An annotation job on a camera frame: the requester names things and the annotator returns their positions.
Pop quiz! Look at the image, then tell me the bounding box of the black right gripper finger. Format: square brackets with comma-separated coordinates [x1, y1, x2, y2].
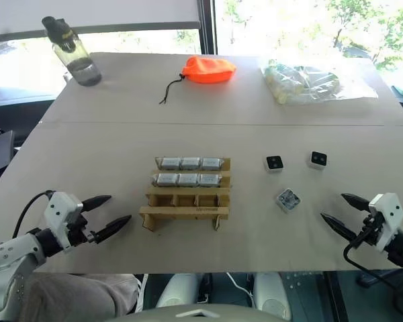
[320, 213, 359, 241]
[341, 193, 372, 213]

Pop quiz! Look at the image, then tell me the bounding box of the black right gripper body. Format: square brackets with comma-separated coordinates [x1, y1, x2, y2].
[357, 210, 386, 248]

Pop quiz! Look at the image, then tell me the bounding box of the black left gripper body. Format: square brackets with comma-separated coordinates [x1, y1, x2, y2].
[66, 209, 98, 248]

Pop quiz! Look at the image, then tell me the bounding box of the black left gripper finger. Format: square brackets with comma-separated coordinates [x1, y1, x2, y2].
[81, 195, 112, 212]
[93, 215, 133, 244]

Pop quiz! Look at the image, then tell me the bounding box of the white square module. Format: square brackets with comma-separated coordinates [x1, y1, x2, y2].
[308, 150, 328, 170]
[264, 155, 285, 173]

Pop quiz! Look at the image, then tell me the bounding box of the grey square module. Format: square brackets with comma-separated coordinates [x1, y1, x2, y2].
[274, 187, 302, 213]

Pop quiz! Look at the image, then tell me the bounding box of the wooden slotted rack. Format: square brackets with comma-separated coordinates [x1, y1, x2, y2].
[138, 156, 232, 232]

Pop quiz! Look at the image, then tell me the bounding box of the grey-beige trouser leg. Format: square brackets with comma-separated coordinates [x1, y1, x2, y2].
[18, 273, 140, 322]

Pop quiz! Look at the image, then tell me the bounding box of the white rounded robot leg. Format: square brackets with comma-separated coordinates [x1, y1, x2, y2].
[155, 273, 202, 309]
[253, 272, 292, 321]

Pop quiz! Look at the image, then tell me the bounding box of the dark chair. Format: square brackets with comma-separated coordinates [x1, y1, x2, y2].
[0, 125, 15, 174]

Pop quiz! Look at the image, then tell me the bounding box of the grey robot chest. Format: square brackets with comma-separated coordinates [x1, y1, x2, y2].
[103, 303, 279, 322]

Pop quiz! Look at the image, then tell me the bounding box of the clear plastic bag with items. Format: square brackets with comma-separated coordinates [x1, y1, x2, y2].
[259, 58, 379, 106]

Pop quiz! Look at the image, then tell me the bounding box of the clear black-lidded water bottle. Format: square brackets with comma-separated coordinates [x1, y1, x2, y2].
[42, 15, 103, 87]

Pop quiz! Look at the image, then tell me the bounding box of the white roller blind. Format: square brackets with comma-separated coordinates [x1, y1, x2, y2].
[0, 0, 202, 44]

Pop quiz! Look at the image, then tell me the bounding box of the dark window pillar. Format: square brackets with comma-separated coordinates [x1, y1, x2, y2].
[198, 0, 219, 54]

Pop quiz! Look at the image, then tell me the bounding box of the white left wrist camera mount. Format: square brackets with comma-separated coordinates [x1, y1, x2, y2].
[43, 191, 85, 252]

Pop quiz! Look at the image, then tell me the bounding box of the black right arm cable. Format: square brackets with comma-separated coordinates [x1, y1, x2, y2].
[343, 234, 403, 319]

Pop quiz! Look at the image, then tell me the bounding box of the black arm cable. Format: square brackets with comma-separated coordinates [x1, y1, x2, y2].
[12, 190, 56, 239]
[343, 234, 403, 319]

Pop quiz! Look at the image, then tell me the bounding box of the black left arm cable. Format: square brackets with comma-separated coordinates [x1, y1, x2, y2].
[12, 190, 56, 239]

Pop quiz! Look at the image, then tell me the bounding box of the thin white cable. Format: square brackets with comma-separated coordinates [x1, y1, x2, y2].
[226, 272, 256, 300]

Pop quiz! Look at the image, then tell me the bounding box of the orange drawstring pouch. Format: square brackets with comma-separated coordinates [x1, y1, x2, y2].
[159, 55, 237, 105]

